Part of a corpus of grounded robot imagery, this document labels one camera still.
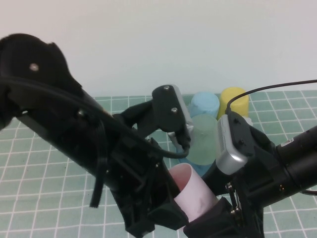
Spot yellow plastic cup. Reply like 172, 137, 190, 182
217, 86, 250, 120

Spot green plastic cup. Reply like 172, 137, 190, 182
187, 114, 220, 166

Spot green checked tablecloth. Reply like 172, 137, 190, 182
0, 89, 317, 238

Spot pink plastic cup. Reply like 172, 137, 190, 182
170, 165, 219, 219

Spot blue cup stand with pegs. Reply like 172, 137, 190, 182
175, 118, 254, 177

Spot black right camera cable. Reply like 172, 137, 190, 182
224, 79, 317, 117

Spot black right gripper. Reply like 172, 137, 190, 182
183, 128, 286, 238

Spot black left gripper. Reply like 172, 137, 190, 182
106, 137, 191, 235

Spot black velcro strap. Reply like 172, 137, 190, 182
90, 158, 105, 208

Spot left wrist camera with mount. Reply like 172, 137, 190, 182
121, 84, 194, 149

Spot light blue plastic cup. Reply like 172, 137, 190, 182
188, 92, 220, 118

